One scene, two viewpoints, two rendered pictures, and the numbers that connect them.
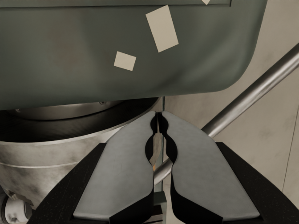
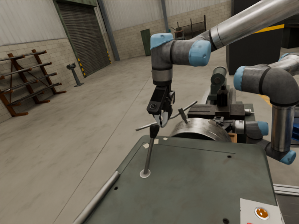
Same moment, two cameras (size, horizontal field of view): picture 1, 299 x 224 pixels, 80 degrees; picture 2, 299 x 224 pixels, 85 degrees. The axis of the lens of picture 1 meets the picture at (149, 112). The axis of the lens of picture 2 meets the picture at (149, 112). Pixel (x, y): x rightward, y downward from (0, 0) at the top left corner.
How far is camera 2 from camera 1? 58 cm
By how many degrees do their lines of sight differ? 36
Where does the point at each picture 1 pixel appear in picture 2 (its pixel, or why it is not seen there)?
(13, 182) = (210, 127)
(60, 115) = not seen: hidden behind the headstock
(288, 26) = (79, 207)
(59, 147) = (190, 130)
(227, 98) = not seen: hidden behind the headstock
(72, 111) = not seen: hidden behind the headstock
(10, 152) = (203, 132)
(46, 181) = (198, 125)
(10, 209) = (241, 126)
